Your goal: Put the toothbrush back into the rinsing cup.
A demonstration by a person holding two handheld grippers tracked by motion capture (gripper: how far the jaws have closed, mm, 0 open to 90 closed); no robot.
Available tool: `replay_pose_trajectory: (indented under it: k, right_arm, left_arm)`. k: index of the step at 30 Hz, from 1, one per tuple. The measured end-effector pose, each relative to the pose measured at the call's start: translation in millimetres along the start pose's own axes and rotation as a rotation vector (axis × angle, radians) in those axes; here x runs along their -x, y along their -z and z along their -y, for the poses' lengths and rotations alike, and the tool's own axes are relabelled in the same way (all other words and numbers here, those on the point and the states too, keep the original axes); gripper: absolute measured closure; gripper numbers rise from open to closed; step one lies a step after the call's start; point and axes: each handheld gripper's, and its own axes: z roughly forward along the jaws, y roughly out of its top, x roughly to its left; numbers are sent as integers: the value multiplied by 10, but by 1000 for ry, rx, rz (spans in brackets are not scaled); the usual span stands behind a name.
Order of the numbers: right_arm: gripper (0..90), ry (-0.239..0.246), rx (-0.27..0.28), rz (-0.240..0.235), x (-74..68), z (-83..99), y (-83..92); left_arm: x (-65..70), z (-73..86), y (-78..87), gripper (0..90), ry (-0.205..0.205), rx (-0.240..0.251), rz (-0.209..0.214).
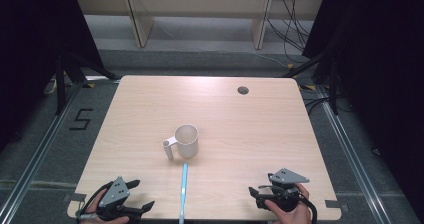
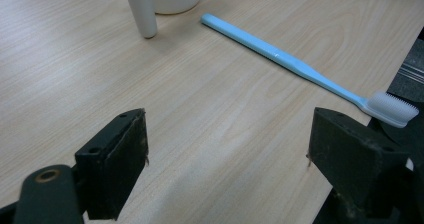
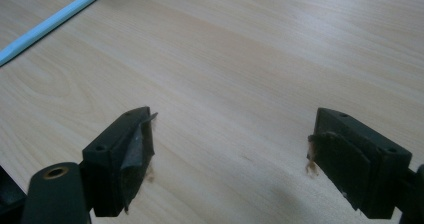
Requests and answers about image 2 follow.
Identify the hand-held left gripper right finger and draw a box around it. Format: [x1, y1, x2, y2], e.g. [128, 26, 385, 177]
[306, 106, 410, 219]

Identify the white cylindrical tube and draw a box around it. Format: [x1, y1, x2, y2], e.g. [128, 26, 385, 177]
[121, 0, 159, 40]

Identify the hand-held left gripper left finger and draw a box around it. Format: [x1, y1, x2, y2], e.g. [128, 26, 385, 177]
[74, 108, 150, 221]

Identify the light blue toothbrush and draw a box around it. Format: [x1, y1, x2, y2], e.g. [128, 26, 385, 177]
[200, 12, 420, 129]

